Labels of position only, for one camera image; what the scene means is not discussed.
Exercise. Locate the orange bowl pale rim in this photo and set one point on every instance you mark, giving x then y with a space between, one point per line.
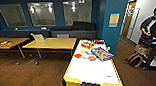
92 58

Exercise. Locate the brown cardboard box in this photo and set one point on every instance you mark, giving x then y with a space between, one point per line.
143 49

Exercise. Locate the person in dark jacket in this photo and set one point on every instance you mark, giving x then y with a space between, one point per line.
153 25

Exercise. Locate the orange black table item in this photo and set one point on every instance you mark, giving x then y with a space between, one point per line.
4 43

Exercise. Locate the brown backpack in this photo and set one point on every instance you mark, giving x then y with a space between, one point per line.
136 59

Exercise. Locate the small white ledge item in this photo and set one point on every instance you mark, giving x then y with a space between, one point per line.
43 28

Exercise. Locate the dark low sofa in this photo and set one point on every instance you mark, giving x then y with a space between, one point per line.
20 33

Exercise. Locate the dark sofa back cushion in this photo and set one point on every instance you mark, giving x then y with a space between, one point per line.
83 25

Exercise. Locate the white activity table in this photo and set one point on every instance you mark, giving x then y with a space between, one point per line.
88 74

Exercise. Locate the grey framed interior window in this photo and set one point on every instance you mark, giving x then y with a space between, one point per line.
77 11
13 15
41 14

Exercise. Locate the small beige wall poster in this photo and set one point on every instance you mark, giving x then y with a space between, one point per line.
114 19

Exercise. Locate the long wooden table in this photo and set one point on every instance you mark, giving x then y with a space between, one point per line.
15 41
50 43

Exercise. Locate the black red flat item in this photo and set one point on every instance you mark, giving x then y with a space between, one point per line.
99 41

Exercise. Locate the red game box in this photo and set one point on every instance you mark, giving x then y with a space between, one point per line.
88 45

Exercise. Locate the colourful board game box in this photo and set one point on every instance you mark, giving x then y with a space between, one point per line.
101 54

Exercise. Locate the brown wooden door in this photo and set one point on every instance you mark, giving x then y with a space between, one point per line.
128 21

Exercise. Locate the light grey sofa pillow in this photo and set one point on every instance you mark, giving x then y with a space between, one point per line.
62 36

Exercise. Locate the long grey sofa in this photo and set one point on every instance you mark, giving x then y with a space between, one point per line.
85 34

